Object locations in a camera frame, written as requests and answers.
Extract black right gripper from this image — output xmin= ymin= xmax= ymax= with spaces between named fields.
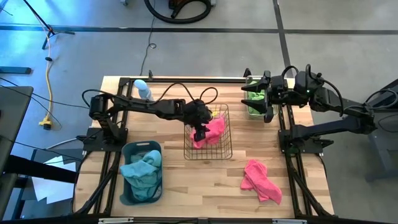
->
xmin=241 ymin=70 xmax=295 ymax=124

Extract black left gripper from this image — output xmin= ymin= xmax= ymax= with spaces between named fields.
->
xmin=183 ymin=100 xmax=214 ymax=142

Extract pink microfiber towel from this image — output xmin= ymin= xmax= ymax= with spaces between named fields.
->
xmin=190 ymin=115 xmax=226 ymax=149
xmin=240 ymin=159 xmax=283 ymax=205

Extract teal plastic basket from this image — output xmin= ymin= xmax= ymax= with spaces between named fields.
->
xmin=119 ymin=140 xmax=164 ymax=206

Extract clear plastic container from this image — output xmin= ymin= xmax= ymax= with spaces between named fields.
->
xmin=244 ymin=75 xmax=279 ymax=121

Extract spray bottle with blue cap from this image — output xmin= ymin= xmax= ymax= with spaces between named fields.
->
xmin=133 ymin=79 xmax=155 ymax=102

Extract dark blue metal cart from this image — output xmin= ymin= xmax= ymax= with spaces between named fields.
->
xmin=357 ymin=77 xmax=398 ymax=183

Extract white paper sheets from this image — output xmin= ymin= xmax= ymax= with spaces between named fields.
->
xmin=30 ymin=155 xmax=77 ymax=205

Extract black metal beam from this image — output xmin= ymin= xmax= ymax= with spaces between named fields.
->
xmin=2 ymin=154 xmax=78 ymax=184

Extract black tripod stand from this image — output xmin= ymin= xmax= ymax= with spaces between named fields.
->
xmin=21 ymin=0 xmax=75 ymax=50

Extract dark grey desk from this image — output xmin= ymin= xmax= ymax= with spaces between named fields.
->
xmin=0 ymin=85 xmax=34 ymax=175

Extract black flat stand foot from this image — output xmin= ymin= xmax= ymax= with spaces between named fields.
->
xmin=0 ymin=66 xmax=32 ymax=75

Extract brown wire basket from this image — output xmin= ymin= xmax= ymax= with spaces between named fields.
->
xmin=183 ymin=103 xmax=234 ymax=161

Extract black aluminium table frame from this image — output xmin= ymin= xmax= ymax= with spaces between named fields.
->
xmin=73 ymin=76 xmax=335 ymax=218

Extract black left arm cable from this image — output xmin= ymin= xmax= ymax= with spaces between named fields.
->
xmin=81 ymin=82 xmax=220 ymax=109

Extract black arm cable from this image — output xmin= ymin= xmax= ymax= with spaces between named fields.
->
xmin=81 ymin=82 xmax=220 ymax=109
xmin=281 ymin=63 xmax=398 ymax=118

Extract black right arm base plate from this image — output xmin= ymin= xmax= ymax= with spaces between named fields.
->
xmin=278 ymin=129 xmax=335 ymax=155

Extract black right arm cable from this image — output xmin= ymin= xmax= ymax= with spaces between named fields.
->
xmin=281 ymin=63 xmax=398 ymax=118

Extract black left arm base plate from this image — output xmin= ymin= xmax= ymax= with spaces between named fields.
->
xmin=82 ymin=127 xmax=128 ymax=152

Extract thin black floor cable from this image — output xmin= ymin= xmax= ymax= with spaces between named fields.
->
xmin=139 ymin=0 xmax=157 ymax=77

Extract black vacuum hose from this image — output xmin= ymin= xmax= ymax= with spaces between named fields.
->
xmin=144 ymin=0 xmax=213 ymax=25

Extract yellow extension cable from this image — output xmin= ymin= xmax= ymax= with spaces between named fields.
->
xmin=39 ymin=26 xmax=54 ymax=131

